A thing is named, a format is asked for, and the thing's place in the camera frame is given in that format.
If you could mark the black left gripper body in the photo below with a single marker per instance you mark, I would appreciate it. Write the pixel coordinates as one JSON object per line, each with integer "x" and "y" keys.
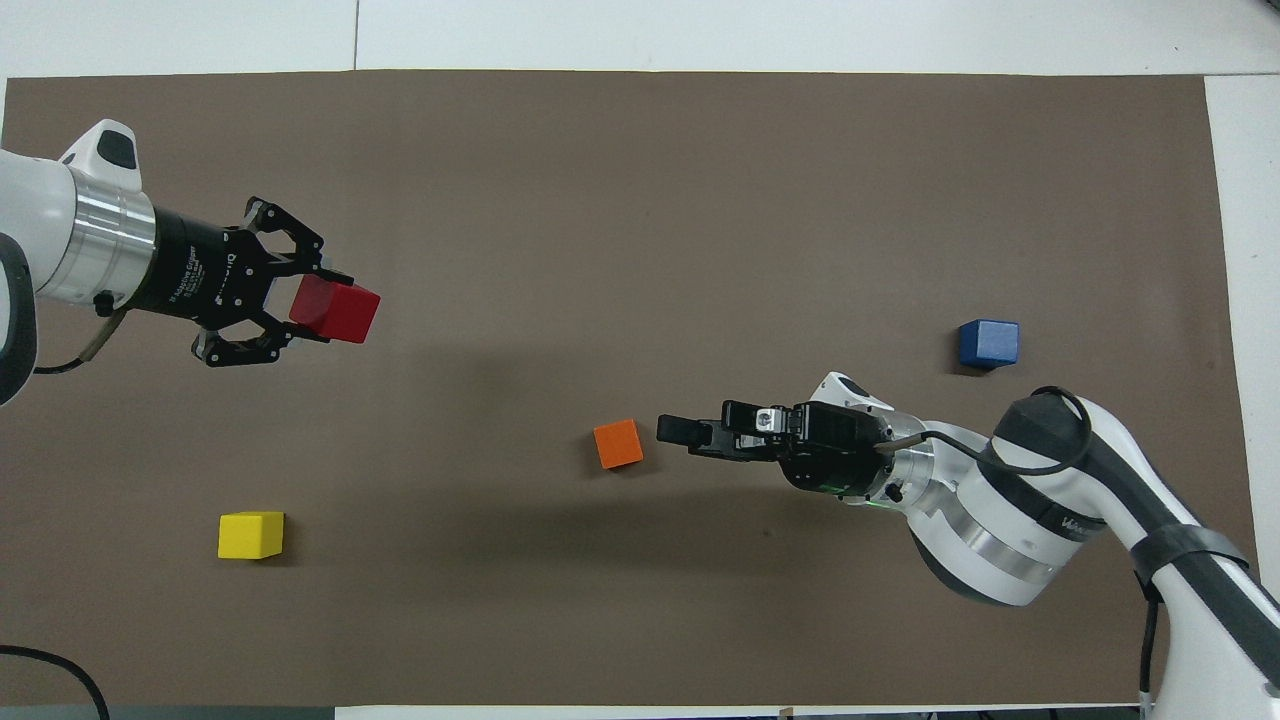
{"x": 200, "y": 275}

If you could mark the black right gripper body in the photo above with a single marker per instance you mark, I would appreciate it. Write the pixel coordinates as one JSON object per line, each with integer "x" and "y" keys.
{"x": 835, "y": 450}

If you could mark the red wooden block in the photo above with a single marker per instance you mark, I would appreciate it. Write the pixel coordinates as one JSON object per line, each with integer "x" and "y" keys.
{"x": 340, "y": 312}

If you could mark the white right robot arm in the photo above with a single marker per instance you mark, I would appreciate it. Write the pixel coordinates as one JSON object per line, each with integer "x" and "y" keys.
{"x": 1010, "y": 520}

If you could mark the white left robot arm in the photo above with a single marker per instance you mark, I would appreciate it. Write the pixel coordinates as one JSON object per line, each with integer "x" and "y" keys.
{"x": 60, "y": 230}

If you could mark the orange wooden block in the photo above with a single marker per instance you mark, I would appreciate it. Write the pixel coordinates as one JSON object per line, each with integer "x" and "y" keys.
{"x": 618, "y": 445}

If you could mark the blue wooden block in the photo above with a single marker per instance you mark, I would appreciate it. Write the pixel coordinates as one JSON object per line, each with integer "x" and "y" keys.
{"x": 988, "y": 342}

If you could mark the yellow wooden block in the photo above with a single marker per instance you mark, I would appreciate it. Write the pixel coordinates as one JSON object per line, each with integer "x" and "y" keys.
{"x": 250, "y": 535}

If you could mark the brown table mat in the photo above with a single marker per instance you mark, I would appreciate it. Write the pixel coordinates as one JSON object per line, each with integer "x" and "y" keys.
{"x": 640, "y": 200}

